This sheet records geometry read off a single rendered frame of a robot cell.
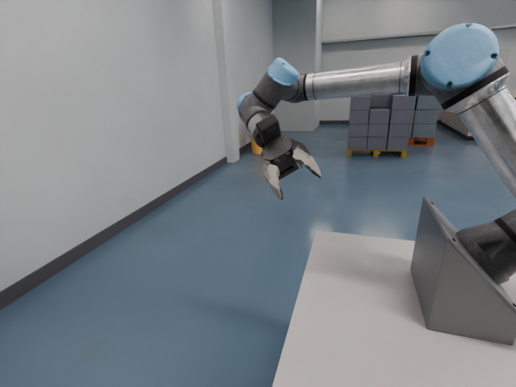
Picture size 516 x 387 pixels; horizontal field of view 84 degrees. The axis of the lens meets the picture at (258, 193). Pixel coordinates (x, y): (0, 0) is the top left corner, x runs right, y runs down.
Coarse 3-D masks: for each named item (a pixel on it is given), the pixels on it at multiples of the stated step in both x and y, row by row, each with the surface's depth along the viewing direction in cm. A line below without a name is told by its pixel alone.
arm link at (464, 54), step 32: (448, 32) 52; (480, 32) 50; (448, 64) 53; (480, 64) 50; (448, 96) 56; (480, 96) 53; (512, 96) 53; (480, 128) 55; (512, 128) 52; (512, 160) 54; (512, 192) 57
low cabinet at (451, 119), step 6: (444, 114) 813; (450, 114) 760; (456, 114) 713; (444, 120) 810; (450, 120) 757; (456, 120) 710; (444, 126) 809; (450, 126) 753; (456, 126) 707; (462, 126) 666; (456, 132) 707; (462, 132) 663; (468, 132) 630; (468, 138) 637
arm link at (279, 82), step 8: (272, 64) 72; (280, 64) 70; (288, 64) 72; (272, 72) 72; (280, 72) 71; (288, 72) 71; (296, 72) 72; (264, 80) 73; (272, 80) 72; (280, 80) 71; (288, 80) 72; (296, 80) 80; (256, 88) 75; (264, 88) 73; (272, 88) 73; (280, 88) 73; (288, 88) 74; (296, 88) 80; (256, 96) 75; (264, 96) 74; (272, 96) 74; (280, 96) 75; (288, 96) 78; (272, 104) 75
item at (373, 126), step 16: (368, 96) 516; (384, 96) 538; (400, 96) 499; (352, 112) 532; (368, 112) 523; (384, 112) 516; (400, 112) 508; (352, 128) 541; (368, 128) 540; (384, 128) 525; (400, 128) 518; (352, 144) 552; (368, 144) 544; (384, 144) 536; (400, 144) 527
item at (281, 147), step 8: (256, 136) 72; (272, 144) 67; (280, 144) 66; (288, 144) 66; (264, 152) 67; (272, 152) 66; (280, 152) 65; (288, 152) 65; (280, 160) 66; (288, 160) 68; (280, 168) 69; (288, 168) 70; (296, 168) 70; (280, 176) 70
